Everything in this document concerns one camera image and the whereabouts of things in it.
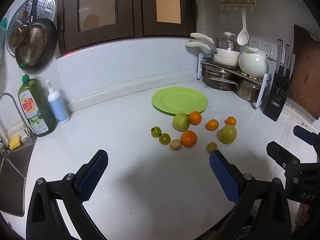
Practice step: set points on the white ceramic pot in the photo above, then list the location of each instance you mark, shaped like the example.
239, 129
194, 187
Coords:
252, 63

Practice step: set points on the brown wooden window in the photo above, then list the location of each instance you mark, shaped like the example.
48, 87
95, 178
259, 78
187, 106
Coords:
97, 5
167, 2

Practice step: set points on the steel sink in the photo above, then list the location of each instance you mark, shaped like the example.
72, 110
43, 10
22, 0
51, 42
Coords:
15, 170

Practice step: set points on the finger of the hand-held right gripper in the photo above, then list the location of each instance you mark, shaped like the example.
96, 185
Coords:
307, 136
281, 155

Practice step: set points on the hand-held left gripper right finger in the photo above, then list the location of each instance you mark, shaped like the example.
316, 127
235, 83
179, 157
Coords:
225, 177

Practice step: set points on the metal faucet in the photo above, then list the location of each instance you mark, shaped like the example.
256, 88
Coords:
15, 102

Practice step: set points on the green plate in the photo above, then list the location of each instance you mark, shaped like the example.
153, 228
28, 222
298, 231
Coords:
180, 100

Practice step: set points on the white ladle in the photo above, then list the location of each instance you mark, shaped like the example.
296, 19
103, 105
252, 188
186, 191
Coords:
242, 37

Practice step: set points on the medium orange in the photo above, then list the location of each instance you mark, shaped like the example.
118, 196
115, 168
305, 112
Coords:
195, 118

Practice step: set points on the small brass pot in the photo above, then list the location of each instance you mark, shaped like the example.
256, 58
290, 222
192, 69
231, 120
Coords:
17, 36

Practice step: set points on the perforated metal steamer tray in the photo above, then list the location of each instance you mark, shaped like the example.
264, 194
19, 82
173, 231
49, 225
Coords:
46, 5

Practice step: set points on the wall hook rack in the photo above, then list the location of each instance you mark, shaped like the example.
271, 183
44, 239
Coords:
237, 4

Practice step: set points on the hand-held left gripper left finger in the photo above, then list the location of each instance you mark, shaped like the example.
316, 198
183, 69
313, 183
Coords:
92, 177

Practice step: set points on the cream pan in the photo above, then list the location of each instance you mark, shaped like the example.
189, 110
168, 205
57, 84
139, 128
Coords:
228, 53
225, 61

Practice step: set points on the copper strainer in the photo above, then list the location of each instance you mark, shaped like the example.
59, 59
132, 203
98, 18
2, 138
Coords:
33, 45

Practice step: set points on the teal wall item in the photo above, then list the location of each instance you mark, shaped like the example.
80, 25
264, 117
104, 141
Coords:
2, 40

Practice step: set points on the black frying pan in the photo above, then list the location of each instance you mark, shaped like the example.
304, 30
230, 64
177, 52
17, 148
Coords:
51, 37

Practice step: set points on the black knife block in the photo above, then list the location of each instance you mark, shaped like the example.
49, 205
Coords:
276, 100

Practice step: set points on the pale green apple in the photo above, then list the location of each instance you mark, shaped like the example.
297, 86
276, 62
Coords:
180, 122

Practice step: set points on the green dish soap bottle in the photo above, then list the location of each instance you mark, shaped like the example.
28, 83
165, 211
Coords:
35, 105

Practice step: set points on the green tomato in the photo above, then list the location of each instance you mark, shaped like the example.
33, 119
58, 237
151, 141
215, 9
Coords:
156, 131
165, 139

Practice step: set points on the brown wooden cutting board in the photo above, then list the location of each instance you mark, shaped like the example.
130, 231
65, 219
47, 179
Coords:
307, 72

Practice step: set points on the steel pot with lid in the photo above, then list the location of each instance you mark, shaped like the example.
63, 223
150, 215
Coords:
225, 43

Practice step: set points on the white wall outlets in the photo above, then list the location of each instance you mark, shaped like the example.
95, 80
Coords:
265, 46

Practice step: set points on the small tan fruit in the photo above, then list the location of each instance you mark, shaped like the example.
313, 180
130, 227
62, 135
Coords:
175, 145
212, 147

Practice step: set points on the large orange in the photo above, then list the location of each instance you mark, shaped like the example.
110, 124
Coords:
189, 139

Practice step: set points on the metal pot rack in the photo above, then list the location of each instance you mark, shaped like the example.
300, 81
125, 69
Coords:
201, 65

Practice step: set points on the small orange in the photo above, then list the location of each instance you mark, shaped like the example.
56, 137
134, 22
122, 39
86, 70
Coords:
212, 124
231, 121

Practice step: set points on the yellow sponge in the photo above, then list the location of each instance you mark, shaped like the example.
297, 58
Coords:
15, 142

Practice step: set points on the white pump bottle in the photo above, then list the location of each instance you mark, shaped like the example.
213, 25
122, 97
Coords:
58, 105

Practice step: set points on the person's right hand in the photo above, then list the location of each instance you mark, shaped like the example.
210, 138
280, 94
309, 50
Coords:
302, 217

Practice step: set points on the large green guava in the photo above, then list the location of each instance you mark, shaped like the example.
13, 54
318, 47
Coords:
228, 134

